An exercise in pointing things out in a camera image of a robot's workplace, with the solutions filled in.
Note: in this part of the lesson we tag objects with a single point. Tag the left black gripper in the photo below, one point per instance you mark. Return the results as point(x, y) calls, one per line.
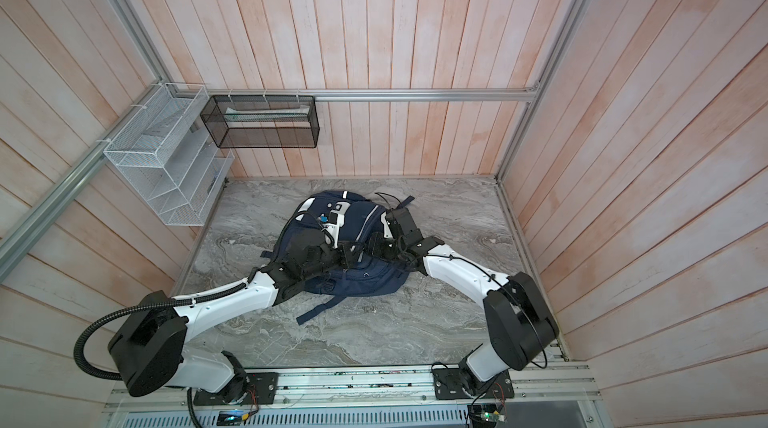
point(348, 256)

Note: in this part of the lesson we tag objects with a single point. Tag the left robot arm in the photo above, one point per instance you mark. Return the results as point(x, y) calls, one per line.
point(150, 350)

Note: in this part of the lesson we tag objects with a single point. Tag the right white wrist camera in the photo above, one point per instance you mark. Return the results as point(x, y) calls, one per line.
point(387, 234)

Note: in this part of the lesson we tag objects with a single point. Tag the navy blue student backpack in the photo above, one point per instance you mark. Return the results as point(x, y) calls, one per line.
point(302, 259)

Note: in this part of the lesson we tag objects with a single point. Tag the aluminium mounting rail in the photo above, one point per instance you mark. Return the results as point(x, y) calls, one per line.
point(415, 385)

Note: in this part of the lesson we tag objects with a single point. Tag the aluminium frame horizontal bar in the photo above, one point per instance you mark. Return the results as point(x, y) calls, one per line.
point(392, 95)

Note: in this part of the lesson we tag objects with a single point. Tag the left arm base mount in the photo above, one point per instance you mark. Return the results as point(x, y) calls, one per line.
point(256, 388)

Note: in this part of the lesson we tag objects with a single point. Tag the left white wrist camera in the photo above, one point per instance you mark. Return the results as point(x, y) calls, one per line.
point(334, 220)

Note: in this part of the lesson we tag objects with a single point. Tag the white wire shelf rack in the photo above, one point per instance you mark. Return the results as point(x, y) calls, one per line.
point(168, 156)

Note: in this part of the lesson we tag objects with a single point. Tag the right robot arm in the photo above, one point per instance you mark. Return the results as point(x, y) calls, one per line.
point(519, 322)

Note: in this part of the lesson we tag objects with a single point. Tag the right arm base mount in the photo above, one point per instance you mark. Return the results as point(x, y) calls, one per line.
point(454, 383)

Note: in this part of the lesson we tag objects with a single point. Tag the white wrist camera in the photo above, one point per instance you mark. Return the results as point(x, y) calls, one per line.
point(334, 220)
point(387, 234)

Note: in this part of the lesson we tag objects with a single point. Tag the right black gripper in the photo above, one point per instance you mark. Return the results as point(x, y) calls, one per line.
point(374, 248)

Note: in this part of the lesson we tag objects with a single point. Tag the black mesh wire basket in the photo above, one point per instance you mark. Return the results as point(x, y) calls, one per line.
point(262, 121)

